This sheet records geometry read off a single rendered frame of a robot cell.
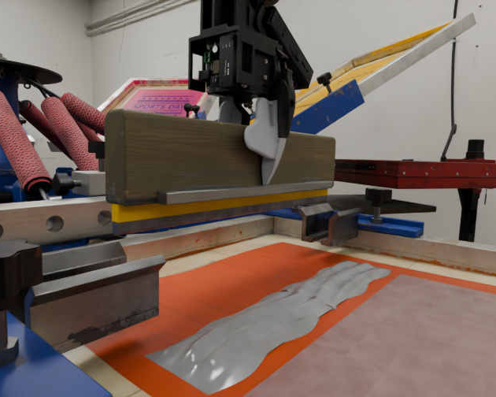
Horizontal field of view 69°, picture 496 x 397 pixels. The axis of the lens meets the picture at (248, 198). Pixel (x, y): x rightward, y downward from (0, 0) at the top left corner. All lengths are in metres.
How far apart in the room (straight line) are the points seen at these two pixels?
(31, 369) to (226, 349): 0.14
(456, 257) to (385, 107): 1.94
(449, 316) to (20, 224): 0.49
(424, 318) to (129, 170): 0.31
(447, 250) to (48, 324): 0.52
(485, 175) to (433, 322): 1.17
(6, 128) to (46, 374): 0.69
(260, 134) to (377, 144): 2.12
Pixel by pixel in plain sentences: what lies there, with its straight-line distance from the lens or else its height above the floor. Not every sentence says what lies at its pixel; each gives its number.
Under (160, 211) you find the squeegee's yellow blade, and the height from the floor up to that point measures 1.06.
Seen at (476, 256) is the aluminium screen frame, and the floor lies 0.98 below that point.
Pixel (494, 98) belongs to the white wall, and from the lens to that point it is 2.37.
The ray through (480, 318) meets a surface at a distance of 0.44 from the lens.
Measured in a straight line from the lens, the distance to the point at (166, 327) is 0.35.
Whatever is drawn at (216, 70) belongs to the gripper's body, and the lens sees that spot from 0.39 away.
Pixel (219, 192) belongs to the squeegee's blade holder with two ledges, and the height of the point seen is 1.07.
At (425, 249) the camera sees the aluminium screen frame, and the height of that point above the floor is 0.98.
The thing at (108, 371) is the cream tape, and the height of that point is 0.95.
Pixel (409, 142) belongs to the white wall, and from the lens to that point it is 2.42.
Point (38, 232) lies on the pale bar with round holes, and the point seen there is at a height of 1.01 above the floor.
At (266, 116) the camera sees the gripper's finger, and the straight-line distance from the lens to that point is 0.39.
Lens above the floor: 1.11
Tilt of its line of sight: 7 degrees down
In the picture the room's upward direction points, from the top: 2 degrees clockwise
